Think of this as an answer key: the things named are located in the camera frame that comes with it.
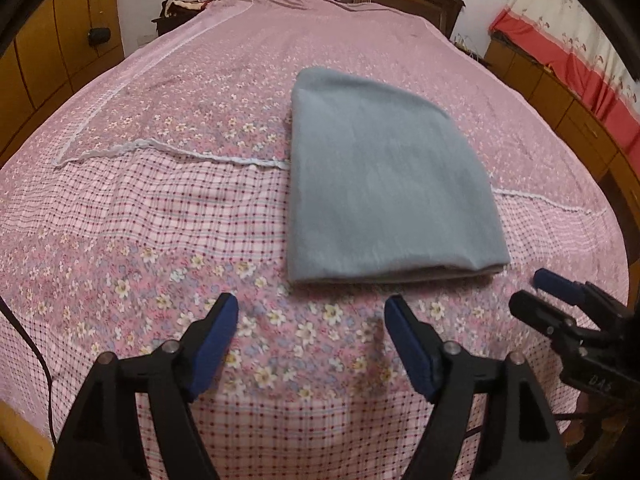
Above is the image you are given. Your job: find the pink floral bed sheet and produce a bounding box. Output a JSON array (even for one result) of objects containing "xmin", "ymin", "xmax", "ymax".
[{"xmin": 0, "ymin": 0, "xmax": 631, "ymax": 480}]

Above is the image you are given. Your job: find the red and white curtain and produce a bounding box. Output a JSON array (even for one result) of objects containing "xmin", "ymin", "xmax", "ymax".
[{"xmin": 489, "ymin": 0, "xmax": 640, "ymax": 141}]

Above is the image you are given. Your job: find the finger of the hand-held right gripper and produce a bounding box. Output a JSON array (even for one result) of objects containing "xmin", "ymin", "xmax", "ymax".
[
  {"xmin": 532, "ymin": 268, "xmax": 626, "ymax": 321},
  {"xmin": 508, "ymin": 289, "xmax": 581, "ymax": 346}
]

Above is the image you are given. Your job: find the grey towel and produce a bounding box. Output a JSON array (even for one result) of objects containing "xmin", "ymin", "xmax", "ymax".
[{"xmin": 287, "ymin": 66, "xmax": 512, "ymax": 286}]

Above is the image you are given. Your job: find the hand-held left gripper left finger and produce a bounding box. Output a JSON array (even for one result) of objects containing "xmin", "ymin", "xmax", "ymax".
[{"xmin": 47, "ymin": 292, "xmax": 240, "ymax": 480}]

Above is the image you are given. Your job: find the yellow wooden wardrobe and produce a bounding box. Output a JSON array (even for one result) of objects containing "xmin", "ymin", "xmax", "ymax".
[{"xmin": 0, "ymin": 0, "xmax": 126, "ymax": 166}]

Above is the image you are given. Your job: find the black cable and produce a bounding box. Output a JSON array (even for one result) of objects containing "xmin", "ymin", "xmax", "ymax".
[{"xmin": 0, "ymin": 295, "xmax": 61, "ymax": 456}]

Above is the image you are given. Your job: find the dark wooden nightstand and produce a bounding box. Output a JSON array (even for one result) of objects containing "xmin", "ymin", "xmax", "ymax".
[{"xmin": 151, "ymin": 2, "xmax": 201, "ymax": 37}]

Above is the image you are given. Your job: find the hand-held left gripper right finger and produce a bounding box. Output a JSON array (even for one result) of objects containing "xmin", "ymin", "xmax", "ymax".
[{"xmin": 384, "ymin": 295, "xmax": 571, "ymax": 480}]

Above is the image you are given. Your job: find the low wooden cabinet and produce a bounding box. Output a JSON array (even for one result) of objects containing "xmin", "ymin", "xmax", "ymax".
[{"xmin": 484, "ymin": 35, "xmax": 640, "ymax": 241}]

